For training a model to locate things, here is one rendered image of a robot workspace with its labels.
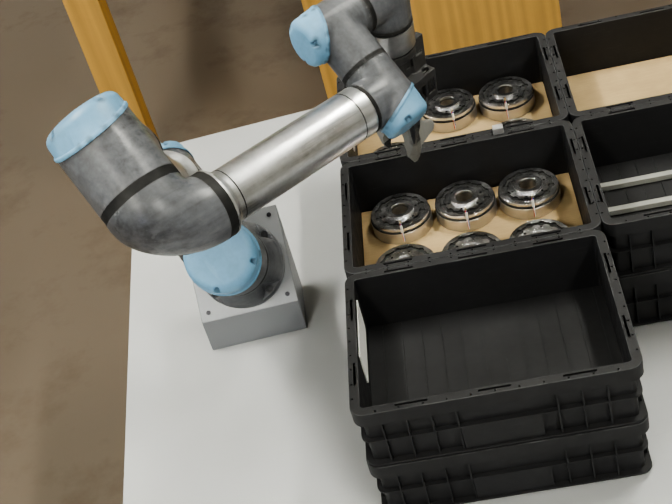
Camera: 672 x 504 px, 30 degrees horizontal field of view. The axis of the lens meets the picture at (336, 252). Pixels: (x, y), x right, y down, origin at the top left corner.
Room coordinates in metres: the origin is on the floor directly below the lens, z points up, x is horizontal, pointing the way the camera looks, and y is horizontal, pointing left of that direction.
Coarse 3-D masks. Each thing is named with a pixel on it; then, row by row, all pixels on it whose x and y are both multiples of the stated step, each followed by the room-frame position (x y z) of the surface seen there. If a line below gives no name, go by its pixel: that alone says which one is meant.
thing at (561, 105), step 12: (516, 36) 2.04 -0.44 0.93; (528, 36) 2.02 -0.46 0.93; (540, 36) 2.01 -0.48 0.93; (468, 48) 2.04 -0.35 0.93; (480, 48) 2.03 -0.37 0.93; (540, 48) 1.97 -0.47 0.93; (432, 60) 2.05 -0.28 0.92; (552, 60) 1.92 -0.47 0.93; (552, 72) 1.88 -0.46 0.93; (552, 84) 1.84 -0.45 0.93; (564, 108) 1.76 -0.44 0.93; (540, 120) 1.75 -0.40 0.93; (552, 120) 1.74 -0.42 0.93; (480, 132) 1.77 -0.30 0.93; (492, 132) 1.76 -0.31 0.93; (432, 144) 1.77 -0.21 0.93; (360, 156) 1.80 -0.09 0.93; (372, 156) 1.79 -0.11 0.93
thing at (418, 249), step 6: (396, 246) 1.62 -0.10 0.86; (402, 246) 1.61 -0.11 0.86; (408, 246) 1.61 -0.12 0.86; (414, 246) 1.60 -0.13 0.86; (420, 246) 1.60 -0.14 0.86; (390, 252) 1.61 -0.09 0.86; (396, 252) 1.61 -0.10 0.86; (402, 252) 1.60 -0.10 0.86; (414, 252) 1.59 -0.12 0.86; (420, 252) 1.58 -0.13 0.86; (426, 252) 1.58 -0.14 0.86; (432, 252) 1.57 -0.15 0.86; (384, 258) 1.60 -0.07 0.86; (390, 258) 1.59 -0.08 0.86
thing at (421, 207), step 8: (384, 200) 1.75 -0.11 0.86; (392, 200) 1.75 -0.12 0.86; (408, 200) 1.73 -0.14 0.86; (416, 200) 1.73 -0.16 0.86; (424, 200) 1.72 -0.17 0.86; (376, 208) 1.73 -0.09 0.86; (384, 208) 1.73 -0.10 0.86; (416, 208) 1.70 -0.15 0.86; (424, 208) 1.69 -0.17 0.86; (376, 216) 1.71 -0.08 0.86; (384, 216) 1.71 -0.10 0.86; (416, 216) 1.68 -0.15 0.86; (424, 216) 1.67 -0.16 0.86; (376, 224) 1.69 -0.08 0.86; (384, 224) 1.69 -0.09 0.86; (392, 224) 1.68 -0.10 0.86; (400, 224) 1.67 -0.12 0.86; (408, 224) 1.67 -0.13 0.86; (416, 224) 1.66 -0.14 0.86
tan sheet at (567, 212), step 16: (560, 176) 1.71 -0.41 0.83; (496, 192) 1.72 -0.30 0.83; (432, 208) 1.73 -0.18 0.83; (560, 208) 1.63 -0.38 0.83; (576, 208) 1.62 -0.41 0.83; (368, 224) 1.74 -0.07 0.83; (496, 224) 1.64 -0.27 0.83; (512, 224) 1.62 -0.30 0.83; (576, 224) 1.58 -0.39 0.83; (368, 240) 1.69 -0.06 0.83; (416, 240) 1.66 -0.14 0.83; (432, 240) 1.64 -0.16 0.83; (448, 240) 1.63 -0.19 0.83; (368, 256) 1.65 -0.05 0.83
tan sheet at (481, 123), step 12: (540, 84) 2.01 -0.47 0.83; (540, 96) 1.97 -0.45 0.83; (540, 108) 1.93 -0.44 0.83; (480, 120) 1.95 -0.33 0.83; (492, 120) 1.94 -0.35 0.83; (432, 132) 1.95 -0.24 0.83; (456, 132) 1.93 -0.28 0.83; (468, 132) 1.92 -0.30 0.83; (360, 144) 1.98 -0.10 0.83; (372, 144) 1.97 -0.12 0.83
